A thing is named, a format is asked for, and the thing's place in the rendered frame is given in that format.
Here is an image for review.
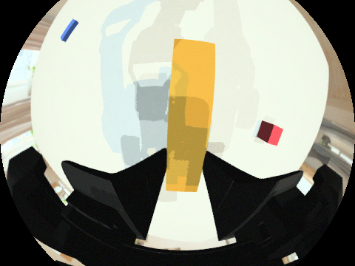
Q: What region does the small pink cube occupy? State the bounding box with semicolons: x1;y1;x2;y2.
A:
257;121;283;146

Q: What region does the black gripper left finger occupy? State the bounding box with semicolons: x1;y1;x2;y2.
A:
61;148;166;240

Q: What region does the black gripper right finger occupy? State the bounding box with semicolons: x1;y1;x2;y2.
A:
202;150;304;242

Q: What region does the yellow bar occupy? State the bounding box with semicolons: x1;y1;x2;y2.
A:
166;39;216;192

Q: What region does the blue rectangular block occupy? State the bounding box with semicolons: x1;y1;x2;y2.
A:
61;18;79;42

